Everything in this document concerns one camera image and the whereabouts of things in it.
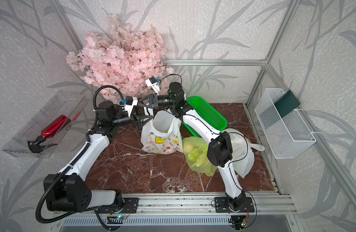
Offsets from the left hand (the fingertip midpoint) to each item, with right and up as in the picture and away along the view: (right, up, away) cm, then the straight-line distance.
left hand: (150, 114), depth 72 cm
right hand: (-4, +4, -7) cm, 9 cm away
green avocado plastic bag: (+24, -21, +14) cm, 35 cm away
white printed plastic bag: (+51, -20, +11) cm, 56 cm away
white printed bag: (+6, -10, +2) cm, 12 cm away
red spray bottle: (-39, -4, -6) cm, 40 cm away
